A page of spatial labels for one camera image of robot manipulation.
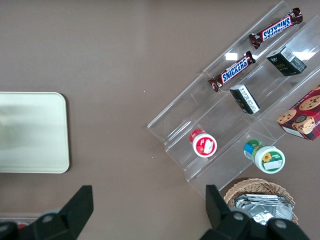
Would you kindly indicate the green label white-lid jar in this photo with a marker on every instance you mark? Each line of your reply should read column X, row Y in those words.
column 268, row 158

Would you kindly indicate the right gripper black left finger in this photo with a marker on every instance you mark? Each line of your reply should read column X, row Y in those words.
column 65, row 220

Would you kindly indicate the clear acrylic tiered shelf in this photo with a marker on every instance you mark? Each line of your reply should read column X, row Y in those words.
column 205, row 110

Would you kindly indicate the red chocolate chip cookie box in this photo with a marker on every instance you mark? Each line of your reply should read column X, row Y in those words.
column 303, row 115

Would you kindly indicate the red cola bottle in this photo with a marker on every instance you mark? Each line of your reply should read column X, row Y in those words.
column 21, row 226

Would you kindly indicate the red label white-lid jar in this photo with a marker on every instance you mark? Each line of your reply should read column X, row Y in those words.
column 203, row 145

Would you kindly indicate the Snickers chocolate bar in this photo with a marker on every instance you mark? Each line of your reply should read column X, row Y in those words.
column 233, row 71
column 276, row 27

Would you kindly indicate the cream rectangular tray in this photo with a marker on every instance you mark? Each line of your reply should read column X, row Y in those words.
column 37, row 132

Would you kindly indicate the light wicker basket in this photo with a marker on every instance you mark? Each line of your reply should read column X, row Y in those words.
column 257, row 186

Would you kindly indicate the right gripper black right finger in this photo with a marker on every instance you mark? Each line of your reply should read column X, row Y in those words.
column 225, row 225

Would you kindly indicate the stacked aluminium foil containers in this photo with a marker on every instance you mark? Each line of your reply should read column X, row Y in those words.
column 265, row 207

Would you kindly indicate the clear acrylic bottle rack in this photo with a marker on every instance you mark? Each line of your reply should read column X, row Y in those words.
column 15, row 217

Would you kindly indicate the small black carton box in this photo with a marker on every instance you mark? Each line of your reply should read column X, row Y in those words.
column 287, row 62
column 245, row 98

